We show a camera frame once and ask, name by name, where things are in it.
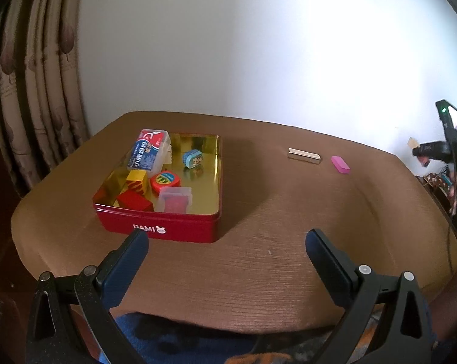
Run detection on red wooden block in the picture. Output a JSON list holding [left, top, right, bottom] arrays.
[[117, 190, 154, 212]]

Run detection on pink rectangular block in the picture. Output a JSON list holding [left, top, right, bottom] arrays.
[[330, 155, 350, 174]]

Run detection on yellow red striped block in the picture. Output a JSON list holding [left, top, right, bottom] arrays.
[[126, 169, 150, 196]]

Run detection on clear box red contents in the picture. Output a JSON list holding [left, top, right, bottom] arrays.
[[155, 187, 192, 214]]

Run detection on red round tape measure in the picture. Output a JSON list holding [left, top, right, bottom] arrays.
[[150, 170, 181, 196]]

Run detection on clear box blue label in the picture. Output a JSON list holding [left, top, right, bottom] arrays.
[[127, 128, 171, 177]]

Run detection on silver metal bar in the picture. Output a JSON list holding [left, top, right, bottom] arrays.
[[288, 148, 321, 164]]

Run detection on patterned brown pouch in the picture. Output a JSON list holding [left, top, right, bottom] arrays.
[[423, 173, 452, 197]]

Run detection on dark side shelf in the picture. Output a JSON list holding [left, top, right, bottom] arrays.
[[417, 169, 457, 239]]

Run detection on red gold tin box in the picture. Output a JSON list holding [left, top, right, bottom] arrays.
[[93, 129, 222, 243]]

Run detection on small blue round tin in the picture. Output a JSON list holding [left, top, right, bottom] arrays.
[[182, 149, 204, 169]]

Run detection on beige patterned curtain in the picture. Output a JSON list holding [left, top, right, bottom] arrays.
[[0, 0, 90, 195]]

